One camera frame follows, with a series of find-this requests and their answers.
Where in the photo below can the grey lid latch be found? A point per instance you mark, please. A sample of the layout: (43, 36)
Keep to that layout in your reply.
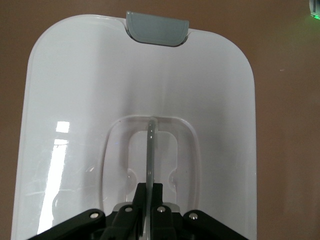
(157, 27)

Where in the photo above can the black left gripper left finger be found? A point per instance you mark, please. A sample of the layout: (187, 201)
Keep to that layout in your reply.
(127, 222)

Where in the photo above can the white plastic box lid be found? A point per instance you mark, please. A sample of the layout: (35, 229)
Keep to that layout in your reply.
(175, 87)

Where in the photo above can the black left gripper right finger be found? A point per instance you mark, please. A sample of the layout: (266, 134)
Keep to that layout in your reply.
(162, 222)

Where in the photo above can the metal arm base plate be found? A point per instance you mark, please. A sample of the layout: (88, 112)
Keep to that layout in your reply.
(315, 7)

